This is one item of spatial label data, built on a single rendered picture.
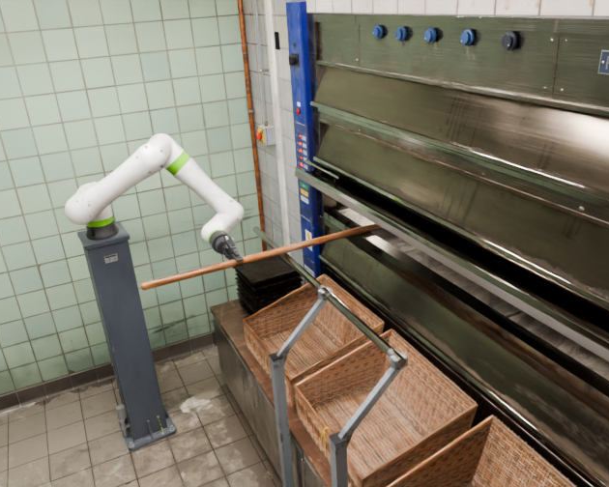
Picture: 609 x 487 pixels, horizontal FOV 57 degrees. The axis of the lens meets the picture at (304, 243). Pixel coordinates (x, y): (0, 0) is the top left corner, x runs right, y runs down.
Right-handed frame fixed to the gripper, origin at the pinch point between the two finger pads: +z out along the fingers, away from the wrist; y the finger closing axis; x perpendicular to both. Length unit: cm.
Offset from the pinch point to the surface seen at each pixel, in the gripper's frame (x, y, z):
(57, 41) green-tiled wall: 43, -84, -123
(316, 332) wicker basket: -42, 60, -19
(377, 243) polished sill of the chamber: -59, 1, 14
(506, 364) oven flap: -59, 15, 92
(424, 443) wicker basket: -32, 42, 85
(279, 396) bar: 2, 42, 39
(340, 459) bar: 1, 31, 87
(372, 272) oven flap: -58, 16, 11
